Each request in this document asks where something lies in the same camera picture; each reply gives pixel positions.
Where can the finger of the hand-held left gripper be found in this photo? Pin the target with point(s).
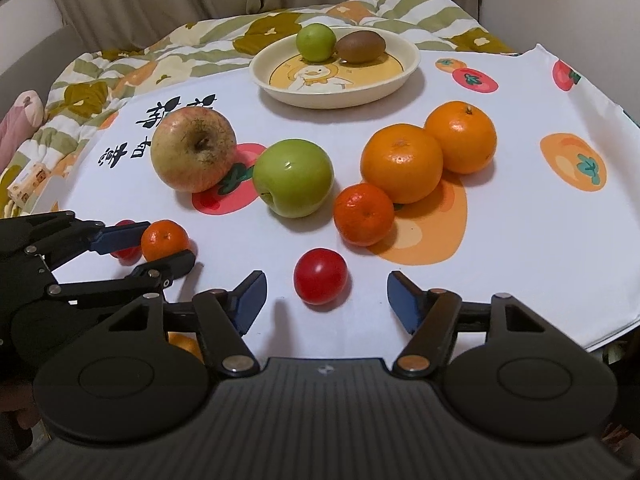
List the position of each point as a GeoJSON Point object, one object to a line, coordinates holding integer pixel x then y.
{"type": "Point", "coordinates": [120, 237]}
{"type": "Point", "coordinates": [165, 270]}

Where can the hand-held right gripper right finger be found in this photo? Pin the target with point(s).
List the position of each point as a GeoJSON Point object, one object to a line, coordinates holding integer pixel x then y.
{"type": "Point", "coordinates": [401, 302]}

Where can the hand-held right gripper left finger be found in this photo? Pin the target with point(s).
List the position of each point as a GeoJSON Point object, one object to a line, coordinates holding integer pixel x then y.
{"type": "Point", "coordinates": [252, 302]}

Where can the red tomato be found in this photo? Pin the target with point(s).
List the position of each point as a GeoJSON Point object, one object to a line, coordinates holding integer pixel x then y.
{"type": "Point", "coordinates": [320, 276]}
{"type": "Point", "coordinates": [127, 254]}

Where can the small light orange tangerine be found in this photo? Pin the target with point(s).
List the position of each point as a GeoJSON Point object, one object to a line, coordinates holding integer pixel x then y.
{"type": "Point", "coordinates": [167, 240]}

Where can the dark orange tangerine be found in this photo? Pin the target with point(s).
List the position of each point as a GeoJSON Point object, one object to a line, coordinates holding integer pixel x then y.
{"type": "Point", "coordinates": [363, 215]}

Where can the red and yellow apple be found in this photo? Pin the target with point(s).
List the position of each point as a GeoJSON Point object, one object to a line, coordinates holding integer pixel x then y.
{"type": "Point", "coordinates": [192, 150]}

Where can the large green apple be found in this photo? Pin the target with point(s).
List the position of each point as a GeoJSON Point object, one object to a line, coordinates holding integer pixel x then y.
{"type": "Point", "coordinates": [295, 177]}

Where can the large orange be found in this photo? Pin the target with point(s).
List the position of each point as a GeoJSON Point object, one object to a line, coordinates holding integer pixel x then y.
{"type": "Point", "coordinates": [462, 137]}
{"type": "Point", "coordinates": [402, 165]}

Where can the cream plate with duck print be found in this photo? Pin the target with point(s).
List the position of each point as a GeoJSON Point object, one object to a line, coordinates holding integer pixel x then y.
{"type": "Point", "coordinates": [350, 92]}

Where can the white fruit-print cloth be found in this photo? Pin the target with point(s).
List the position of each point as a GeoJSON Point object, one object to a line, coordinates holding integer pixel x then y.
{"type": "Point", "coordinates": [525, 240]}

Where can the pink plush toy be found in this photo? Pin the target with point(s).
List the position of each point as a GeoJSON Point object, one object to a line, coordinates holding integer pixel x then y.
{"type": "Point", "coordinates": [20, 120]}

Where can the floral striped quilt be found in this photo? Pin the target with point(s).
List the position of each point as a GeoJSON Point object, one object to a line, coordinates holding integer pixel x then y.
{"type": "Point", "coordinates": [150, 60]}

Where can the grey upholstered headboard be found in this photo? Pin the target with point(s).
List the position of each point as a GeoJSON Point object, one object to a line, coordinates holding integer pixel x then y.
{"type": "Point", "coordinates": [35, 65]}

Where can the brown kiwi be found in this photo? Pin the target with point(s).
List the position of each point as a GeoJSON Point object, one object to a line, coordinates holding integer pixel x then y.
{"type": "Point", "coordinates": [361, 46]}

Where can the small green apple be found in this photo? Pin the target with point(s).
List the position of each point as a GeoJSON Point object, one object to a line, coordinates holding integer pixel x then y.
{"type": "Point", "coordinates": [315, 42]}

